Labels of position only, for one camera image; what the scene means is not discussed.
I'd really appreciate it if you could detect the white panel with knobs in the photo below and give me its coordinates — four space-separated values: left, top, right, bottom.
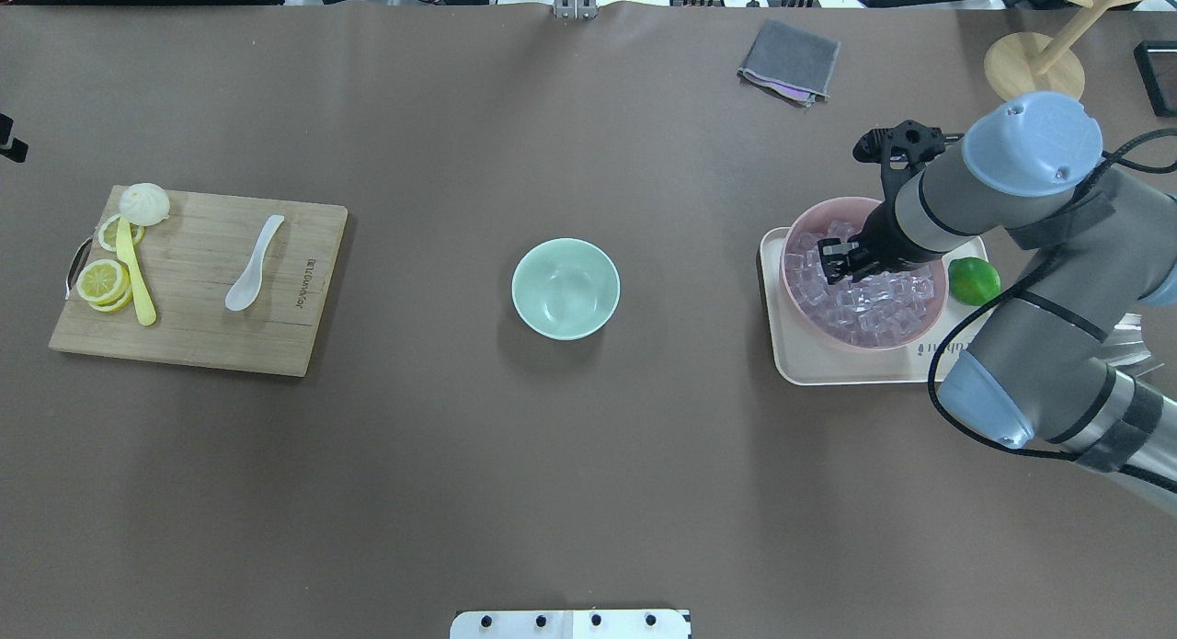
448 607 693 638

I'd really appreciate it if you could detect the white ceramic spoon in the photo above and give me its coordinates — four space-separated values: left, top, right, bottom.
222 214 285 312

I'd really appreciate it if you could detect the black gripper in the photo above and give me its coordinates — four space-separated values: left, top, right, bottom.
818 200 920 286

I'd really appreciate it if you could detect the grey folded cloth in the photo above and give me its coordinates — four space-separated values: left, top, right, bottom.
737 20 842 108

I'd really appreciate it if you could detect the black framed box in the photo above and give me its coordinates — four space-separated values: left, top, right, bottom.
1133 40 1176 117

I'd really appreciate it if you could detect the upper lemon slice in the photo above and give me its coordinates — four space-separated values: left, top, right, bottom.
97 214 146 253

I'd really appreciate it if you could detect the yellow plastic knife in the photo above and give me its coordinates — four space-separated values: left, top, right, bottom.
115 217 158 327

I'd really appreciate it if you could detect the bamboo cutting board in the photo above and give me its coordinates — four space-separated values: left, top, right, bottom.
48 189 350 378

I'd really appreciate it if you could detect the metal ice scoop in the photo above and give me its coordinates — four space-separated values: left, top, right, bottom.
1096 313 1165 378

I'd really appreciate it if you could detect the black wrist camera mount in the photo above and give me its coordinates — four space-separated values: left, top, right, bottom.
852 120 964 202

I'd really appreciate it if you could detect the wooden stand base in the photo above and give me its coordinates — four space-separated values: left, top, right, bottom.
983 0 1151 101

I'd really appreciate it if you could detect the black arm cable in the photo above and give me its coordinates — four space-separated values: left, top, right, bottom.
927 129 1177 493

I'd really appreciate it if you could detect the clear ice cubes pile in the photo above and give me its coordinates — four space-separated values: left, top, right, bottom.
784 220 937 348

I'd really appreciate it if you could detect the cream plastic tray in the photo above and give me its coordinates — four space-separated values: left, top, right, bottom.
760 227 975 386

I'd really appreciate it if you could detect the black clamp at left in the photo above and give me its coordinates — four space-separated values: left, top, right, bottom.
0 114 29 164

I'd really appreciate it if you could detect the white steamed bun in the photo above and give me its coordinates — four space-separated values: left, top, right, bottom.
118 182 171 227

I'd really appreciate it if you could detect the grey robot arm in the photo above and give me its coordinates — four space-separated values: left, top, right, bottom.
819 91 1176 514

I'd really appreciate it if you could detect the green lime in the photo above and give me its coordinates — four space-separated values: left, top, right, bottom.
947 257 1003 307

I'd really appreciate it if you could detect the pink ice bowl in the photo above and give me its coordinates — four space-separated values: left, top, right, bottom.
782 197 949 351

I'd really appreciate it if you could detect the mint green bowl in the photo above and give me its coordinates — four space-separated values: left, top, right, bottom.
511 238 621 341

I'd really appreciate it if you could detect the lower lemon slice stack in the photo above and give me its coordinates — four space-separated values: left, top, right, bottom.
74 259 133 314

